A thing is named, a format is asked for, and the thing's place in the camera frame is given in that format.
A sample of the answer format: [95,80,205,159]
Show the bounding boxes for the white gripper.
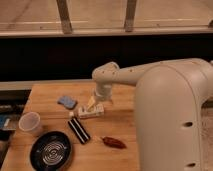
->
[86,84,112,110]

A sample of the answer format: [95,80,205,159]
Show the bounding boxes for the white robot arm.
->
[92,58,213,171]

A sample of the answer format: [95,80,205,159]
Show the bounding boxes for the black ceramic bowl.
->
[30,131,72,171]

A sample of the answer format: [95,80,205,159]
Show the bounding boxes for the blue sponge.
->
[57,96,77,109]

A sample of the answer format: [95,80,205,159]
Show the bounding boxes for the black white striped bar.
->
[68,117,90,144]

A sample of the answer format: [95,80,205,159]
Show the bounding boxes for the brown red snack packet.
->
[102,137,126,149]

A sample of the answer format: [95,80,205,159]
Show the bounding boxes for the clear plastic cup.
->
[18,112,43,136]

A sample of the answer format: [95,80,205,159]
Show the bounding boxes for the blue object at left edge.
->
[0,115,11,130]

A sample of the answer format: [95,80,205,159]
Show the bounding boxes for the left metal window post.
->
[56,0,72,34]

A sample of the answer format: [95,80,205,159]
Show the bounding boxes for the metal window post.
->
[124,0,137,32]
[56,0,72,34]

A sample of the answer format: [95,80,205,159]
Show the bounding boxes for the right metal window post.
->
[124,0,137,32]

